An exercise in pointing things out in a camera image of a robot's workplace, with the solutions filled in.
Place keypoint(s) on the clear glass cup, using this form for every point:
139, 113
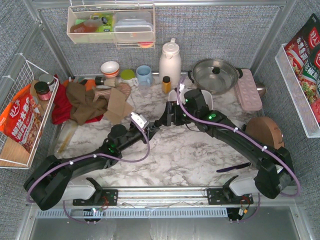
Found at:
144, 90

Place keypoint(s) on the striped pink towel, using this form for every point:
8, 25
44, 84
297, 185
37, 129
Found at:
105, 91

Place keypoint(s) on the purple knife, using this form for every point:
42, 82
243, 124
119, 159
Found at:
235, 167

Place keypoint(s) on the red cloth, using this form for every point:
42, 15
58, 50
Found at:
62, 106

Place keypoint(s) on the cream wall basket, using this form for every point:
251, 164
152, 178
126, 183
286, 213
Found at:
81, 29

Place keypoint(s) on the red lid jar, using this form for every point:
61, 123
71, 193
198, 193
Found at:
42, 90

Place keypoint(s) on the pink egg tray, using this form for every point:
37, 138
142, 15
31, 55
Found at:
246, 91

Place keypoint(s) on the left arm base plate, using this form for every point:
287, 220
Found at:
107, 197

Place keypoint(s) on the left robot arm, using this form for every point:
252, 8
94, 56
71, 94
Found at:
48, 182

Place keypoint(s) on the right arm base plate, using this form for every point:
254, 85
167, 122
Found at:
224, 196

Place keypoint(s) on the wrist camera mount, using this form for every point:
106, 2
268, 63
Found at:
139, 120
181, 87

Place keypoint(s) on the round wooden cutting board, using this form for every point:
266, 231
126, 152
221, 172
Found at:
266, 131

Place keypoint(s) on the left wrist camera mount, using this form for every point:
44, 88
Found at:
139, 120

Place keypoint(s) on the white wire side basket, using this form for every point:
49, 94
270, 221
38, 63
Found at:
12, 154

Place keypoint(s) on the silver lid jar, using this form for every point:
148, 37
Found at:
49, 79

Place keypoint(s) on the white thermos jug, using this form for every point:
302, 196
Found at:
170, 63

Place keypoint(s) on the green labelled packet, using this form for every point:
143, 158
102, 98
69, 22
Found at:
107, 22

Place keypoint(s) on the orange plate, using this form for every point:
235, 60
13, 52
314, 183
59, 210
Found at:
90, 84

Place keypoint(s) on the clear plastic food container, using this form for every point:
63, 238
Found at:
133, 26

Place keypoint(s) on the brown cloth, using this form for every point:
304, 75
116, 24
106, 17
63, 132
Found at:
84, 107

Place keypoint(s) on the green lid cup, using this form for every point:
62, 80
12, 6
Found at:
128, 76

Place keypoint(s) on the orange snack bag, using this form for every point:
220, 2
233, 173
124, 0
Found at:
19, 121

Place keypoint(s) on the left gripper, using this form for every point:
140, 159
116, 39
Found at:
151, 128

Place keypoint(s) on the white right wall basket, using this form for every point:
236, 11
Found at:
301, 105

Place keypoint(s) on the blue mug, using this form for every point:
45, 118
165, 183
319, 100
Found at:
144, 76

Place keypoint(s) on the red seasoning packet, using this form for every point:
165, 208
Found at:
303, 52

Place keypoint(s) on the brown cardboard piece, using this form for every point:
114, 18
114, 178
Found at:
118, 107

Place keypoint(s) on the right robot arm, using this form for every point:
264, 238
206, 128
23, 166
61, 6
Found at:
274, 166

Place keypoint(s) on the orange juice bottle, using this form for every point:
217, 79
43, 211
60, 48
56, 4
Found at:
166, 84

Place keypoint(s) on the steel ladle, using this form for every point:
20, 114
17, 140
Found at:
261, 88

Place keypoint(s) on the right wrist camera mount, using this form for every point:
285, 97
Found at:
181, 87

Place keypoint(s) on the white plastic storage basket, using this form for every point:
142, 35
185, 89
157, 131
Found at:
172, 96

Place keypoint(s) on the black bottle cap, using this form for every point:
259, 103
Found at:
99, 80

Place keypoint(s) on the orange striped bowl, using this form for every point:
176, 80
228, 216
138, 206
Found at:
110, 69

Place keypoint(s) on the steel pot with lid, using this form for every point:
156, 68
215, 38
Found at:
215, 75

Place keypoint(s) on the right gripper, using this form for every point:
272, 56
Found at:
169, 113

